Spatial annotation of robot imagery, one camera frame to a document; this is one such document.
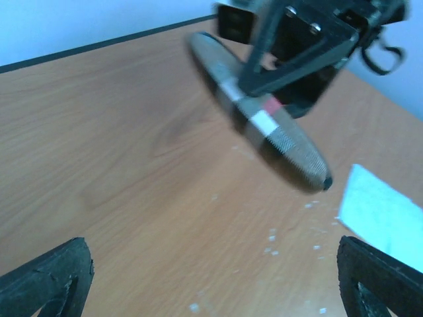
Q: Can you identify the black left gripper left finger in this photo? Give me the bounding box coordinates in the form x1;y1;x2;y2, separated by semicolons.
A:
1;237;95;316

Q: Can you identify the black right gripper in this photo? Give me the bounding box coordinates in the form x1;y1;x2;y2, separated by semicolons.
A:
216;1;406;119

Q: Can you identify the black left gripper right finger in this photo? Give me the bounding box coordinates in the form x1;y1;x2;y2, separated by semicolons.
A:
336;236;422;316

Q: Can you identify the brown plaid glasses case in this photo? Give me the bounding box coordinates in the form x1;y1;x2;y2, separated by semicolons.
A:
186;32;333;191

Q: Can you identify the light blue cleaning cloth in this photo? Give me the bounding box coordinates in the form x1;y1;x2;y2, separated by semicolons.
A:
338;164;422;272

